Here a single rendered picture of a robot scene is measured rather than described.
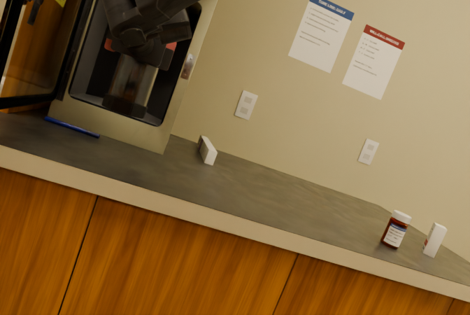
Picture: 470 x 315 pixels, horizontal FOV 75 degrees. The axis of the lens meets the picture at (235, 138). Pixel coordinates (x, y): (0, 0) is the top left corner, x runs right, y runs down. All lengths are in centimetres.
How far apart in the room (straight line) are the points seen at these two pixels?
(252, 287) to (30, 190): 50
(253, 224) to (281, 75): 84
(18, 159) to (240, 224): 43
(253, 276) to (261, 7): 103
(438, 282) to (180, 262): 61
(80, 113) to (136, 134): 16
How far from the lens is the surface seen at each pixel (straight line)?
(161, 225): 68
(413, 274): 89
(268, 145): 138
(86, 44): 94
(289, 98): 139
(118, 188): 63
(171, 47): 71
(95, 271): 75
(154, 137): 90
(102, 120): 92
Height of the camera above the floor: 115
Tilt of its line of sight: 6 degrees down
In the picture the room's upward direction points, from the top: 21 degrees clockwise
